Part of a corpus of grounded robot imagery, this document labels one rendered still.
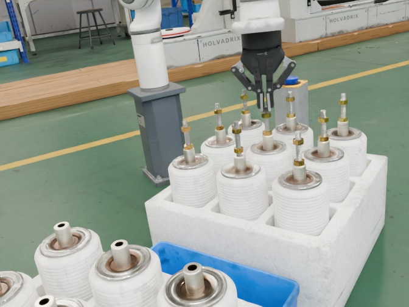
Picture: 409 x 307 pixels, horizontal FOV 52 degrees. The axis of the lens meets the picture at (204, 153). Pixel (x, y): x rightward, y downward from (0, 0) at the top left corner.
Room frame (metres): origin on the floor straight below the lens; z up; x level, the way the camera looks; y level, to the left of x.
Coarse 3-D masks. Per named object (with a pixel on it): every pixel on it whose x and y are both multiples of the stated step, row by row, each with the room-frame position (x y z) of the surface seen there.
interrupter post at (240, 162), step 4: (236, 156) 0.72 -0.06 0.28; (244, 156) 0.71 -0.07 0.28; (236, 160) 0.71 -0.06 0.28; (240, 160) 0.70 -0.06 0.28; (244, 160) 0.71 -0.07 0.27; (236, 164) 0.71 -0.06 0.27; (240, 164) 0.70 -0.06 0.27; (244, 164) 0.71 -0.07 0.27; (236, 168) 0.71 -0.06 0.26; (240, 168) 0.70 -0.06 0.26; (244, 168) 0.71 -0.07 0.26; (240, 172) 0.70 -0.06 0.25
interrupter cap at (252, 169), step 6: (246, 162) 0.74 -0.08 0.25; (252, 162) 0.74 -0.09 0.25; (222, 168) 0.73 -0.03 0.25; (228, 168) 0.72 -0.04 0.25; (246, 168) 0.72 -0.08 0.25; (252, 168) 0.71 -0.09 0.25; (258, 168) 0.71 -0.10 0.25; (222, 174) 0.70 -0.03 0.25; (228, 174) 0.70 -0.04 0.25; (234, 174) 0.69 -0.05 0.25; (240, 174) 0.69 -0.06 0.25; (246, 174) 0.69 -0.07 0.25; (252, 174) 0.68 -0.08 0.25
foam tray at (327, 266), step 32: (384, 160) 0.83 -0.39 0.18; (160, 192) 0.81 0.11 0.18; (352, 192) 0.70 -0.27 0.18; (384, 192) 0.83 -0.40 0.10; (160, 224) 0.75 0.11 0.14; (192, 224) 0.70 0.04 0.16; (224, 224) 0.65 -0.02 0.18; (256, 224) 0.63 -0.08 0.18; (352, 224) 0.63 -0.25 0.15; (224, 256) 0.66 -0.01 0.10; (256, 256) 0.61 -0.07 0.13; (288, 256) 0.58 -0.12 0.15; (320, 256) 0.54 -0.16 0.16; (352, 256) 0.64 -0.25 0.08; (320, 288) 0.54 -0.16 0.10; (352, 288) 0.64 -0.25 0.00
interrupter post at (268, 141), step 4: (264, 136) 0.80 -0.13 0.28; (268, 136) 0.80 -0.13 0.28; (272, 136) 0.80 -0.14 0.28; (264, 140) 0.80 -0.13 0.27; (268, 140) 0.80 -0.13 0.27; (272, 140) 0.80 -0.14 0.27; (264, 144) 0.80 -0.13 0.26; (268, 144) 0.80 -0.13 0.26; (272, 144) 0.80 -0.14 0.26; (264, 148) 0.80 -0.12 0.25; (268, 148) 0.80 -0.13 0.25; (272, 148) 0.80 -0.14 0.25
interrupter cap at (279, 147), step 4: (256, 144) 0.83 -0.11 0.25; (260, 144) 0.83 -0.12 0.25; (276, 144) 0.82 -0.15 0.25; (280, 144) 0.81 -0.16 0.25; (284, 144) 0.81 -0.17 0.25; (252, 148) 0.81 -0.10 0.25; (256, 148) 0.81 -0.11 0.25; (260, 148) 0.81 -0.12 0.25; (276, 148) 0.80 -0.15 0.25; (280, 148) 0.79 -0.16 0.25; (284, 148) 0.79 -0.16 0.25; (256, 152) 0.78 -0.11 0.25; (260, 152) 0.78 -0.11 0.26; (264, 152) 0.78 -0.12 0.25; (268, 152) 0.78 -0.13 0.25; (272, 152) 0.77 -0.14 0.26; (276, 152) 0.77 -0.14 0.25; (280, 152) 0.77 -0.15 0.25
